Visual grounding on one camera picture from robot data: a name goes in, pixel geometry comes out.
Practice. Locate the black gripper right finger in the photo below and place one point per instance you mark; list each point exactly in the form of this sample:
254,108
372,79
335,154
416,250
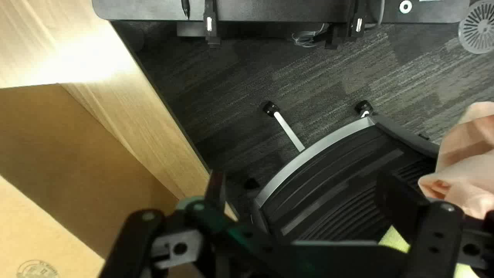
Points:
434,247

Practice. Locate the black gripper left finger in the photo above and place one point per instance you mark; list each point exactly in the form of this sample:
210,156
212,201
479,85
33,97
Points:
130,255

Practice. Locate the lime green shirt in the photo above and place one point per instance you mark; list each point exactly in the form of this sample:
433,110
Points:
394,239

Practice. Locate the peach orange shirt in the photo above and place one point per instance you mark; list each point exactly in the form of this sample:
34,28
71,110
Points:
465,167

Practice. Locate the brown cardboard box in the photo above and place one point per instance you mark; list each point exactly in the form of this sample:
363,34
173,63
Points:
84,141

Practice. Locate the grey mesh office chair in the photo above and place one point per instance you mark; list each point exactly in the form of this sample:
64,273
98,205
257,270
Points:
328,190

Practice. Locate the white floor fan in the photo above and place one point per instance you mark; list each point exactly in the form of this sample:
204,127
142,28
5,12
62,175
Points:
476,31

